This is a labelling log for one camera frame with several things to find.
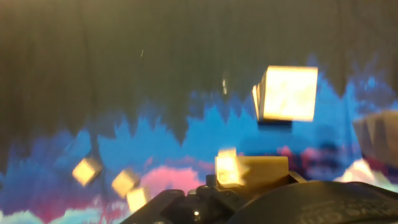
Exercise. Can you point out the blue landscape printed cloth mat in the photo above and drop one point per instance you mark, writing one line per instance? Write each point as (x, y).
(217, 137)

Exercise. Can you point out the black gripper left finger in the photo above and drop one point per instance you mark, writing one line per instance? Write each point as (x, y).
(192, 205)

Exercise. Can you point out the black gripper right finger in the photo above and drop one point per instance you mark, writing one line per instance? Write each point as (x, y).
(295, 178)

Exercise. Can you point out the large wooden cube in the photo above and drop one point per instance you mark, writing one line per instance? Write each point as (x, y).
(289, 93)
(267, 171)
(381, 137)

